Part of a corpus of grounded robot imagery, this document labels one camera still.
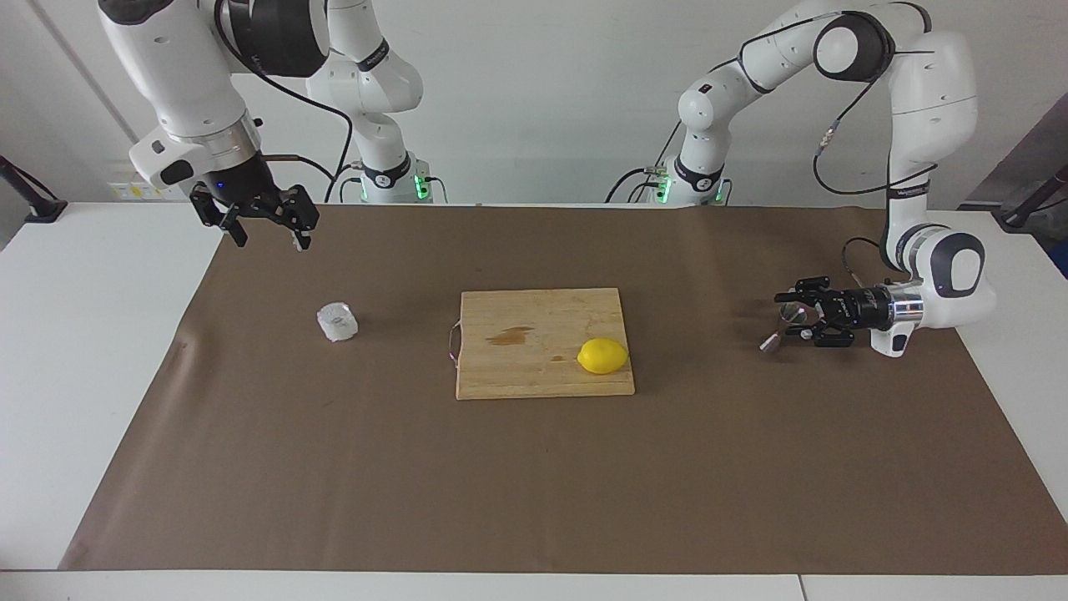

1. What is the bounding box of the steel jigger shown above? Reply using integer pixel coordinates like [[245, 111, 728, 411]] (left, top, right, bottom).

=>
[[758, 302, 808, 355]]

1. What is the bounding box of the wooden cutting board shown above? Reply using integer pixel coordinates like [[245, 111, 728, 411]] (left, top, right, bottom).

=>
[[448, 288, 636, 401]]

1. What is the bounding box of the yellow lemon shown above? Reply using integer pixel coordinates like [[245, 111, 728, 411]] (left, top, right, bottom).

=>
[[577, 337, 630, 375]]

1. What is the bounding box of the brown paper table mat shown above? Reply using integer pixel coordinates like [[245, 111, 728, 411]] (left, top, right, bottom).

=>
[[58, 203, 1068, 575]]

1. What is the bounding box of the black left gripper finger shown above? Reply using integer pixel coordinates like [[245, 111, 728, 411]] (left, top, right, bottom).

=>
[[774, 278, 835, 306], [788, 321, 854, 348]]

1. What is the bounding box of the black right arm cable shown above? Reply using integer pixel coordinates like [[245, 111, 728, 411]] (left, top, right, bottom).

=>
[[215, 0, 355, 204]]

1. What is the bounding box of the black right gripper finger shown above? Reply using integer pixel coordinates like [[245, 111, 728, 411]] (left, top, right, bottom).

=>
[[190, 184, 249, 248], [280, 185, 320, 251]]

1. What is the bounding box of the white wall socket strip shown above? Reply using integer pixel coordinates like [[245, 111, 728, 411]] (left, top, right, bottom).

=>
[[108, 171, 189, 202]]

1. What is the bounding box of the clear plastic cup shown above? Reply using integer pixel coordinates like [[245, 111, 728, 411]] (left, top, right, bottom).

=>
[[316, 301, 360, 342]]

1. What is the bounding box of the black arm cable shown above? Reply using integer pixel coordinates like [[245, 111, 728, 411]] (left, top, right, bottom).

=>
[[215, 0, 355, 204], [709, 0, 940, 289]]

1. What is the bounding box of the black clamp stand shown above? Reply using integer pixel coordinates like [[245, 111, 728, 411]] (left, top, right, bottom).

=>
[[0, 154, 68, 224], [993, 163, 1068, 232]]

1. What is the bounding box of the black base cable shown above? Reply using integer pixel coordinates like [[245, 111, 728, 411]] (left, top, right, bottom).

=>
[[607, 165, 673, 204]]

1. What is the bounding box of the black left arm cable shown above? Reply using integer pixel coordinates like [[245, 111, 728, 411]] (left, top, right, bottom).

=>
[[709, 0, 940, 289]]

